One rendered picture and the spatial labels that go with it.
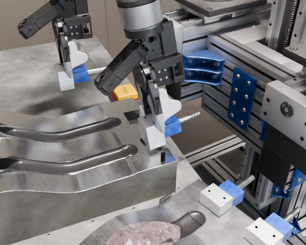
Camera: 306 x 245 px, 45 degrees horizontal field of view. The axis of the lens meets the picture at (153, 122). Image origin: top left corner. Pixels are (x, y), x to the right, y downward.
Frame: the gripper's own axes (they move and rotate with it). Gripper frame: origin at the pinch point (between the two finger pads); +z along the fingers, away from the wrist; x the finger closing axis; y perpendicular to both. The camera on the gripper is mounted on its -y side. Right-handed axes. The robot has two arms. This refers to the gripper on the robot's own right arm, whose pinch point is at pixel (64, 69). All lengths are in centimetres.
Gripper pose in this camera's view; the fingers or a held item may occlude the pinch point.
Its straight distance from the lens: 97.4
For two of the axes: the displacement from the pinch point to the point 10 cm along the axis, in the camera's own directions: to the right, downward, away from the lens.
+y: 9.2, -2.3, 3.1
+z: 0.0, 8.1, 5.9
